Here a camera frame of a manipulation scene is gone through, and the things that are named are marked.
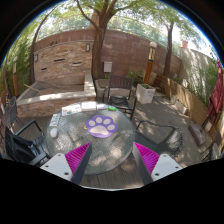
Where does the dark metal chair far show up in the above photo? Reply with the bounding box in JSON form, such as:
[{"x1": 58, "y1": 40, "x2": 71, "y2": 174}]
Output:
[{"x1": 102, "y1": 75, "x2": 137, "y2": 117}]

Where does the lamp post with globe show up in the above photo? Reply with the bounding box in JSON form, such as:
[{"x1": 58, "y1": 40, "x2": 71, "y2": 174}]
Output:
[{"x1": 143, "y1": 41, "x2": 157, "y2": 84}]

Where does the dark metal chair left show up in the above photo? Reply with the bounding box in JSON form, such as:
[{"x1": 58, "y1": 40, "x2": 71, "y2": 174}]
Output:
[{"x1": 2, "y1": 96, "x2": 51, "y2": 167}]

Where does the stone raised planter ledge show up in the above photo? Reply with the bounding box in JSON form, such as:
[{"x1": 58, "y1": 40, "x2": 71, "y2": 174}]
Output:
[{"x1": 17, "y1": 75, "x2": 96, "y2": 118}]

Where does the colourful picture book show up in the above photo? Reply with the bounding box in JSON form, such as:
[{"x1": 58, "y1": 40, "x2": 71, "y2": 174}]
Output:
[{"x1": 62, "y1": 104, "x2": 81, "y2": 116}]

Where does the dark metal chair right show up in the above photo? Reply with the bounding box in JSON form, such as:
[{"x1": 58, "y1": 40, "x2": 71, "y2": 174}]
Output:
[{"x1": 135, "y1": 120, "x2": 184, "y2": 157}]

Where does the large tree trunk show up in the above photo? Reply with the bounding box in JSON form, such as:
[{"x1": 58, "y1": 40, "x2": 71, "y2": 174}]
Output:
[{"x1": 74, "y1": 0, "x2": 117, "y2": 79}]

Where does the grey electrical wall box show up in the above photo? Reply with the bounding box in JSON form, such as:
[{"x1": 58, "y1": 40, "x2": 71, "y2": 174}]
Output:
[{"x1": 103, "y1": 61, "x2": 112, "y2": 73}]

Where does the purple paw print mousepad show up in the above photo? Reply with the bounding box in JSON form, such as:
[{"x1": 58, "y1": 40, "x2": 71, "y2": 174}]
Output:
[{"x1": 85, "y1": 115, "x2": 118, "y2": 138}]

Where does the dark metal chair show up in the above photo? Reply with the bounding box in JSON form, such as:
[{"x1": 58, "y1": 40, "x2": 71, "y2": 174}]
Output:
[
  {"x1": 2, "y1": 96, "x2": 51, "y2": 167},
  {"x1": 102, "y1": 75, "x2": 137, "y2": 117},
  {"x1": 135, "y1": 120, "x2": 184, "y2": 157}
]

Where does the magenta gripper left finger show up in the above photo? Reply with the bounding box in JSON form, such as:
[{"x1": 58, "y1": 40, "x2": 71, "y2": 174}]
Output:
[{"x1": 41, "y1": 143, "x2": 92, "y2": 185}]

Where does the white square planter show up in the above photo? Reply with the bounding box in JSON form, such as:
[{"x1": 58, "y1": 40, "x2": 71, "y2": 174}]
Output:
[{"x1": 136, "y1": 84, "x2": 155, "y2": 104}]

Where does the round glass patio table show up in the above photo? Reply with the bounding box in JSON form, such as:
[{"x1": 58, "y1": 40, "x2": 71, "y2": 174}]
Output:
[{"x1": 46, "y1": 110, "x2": 135, "y2": 175}]

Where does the red folded umbrella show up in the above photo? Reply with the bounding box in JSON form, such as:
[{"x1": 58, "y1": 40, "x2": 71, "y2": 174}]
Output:
[{"x1": 207, "y1": 61, "x2": 224, "y2": 124}]

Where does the white box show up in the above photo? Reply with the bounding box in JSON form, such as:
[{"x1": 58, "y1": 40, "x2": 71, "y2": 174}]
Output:
[{"x1": 81, "y1": 101, "x2": 97, "y2": 111}]

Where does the green small object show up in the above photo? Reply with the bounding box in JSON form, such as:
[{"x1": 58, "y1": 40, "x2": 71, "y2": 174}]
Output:
[{"x1": 108, "y1": 106, "x2": 117, "y2": 111}]

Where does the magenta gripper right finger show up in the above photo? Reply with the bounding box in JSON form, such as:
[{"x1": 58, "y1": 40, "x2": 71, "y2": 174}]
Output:
[{"x1": 133, "y1": 142, "x2": 182, "y2": 185}]

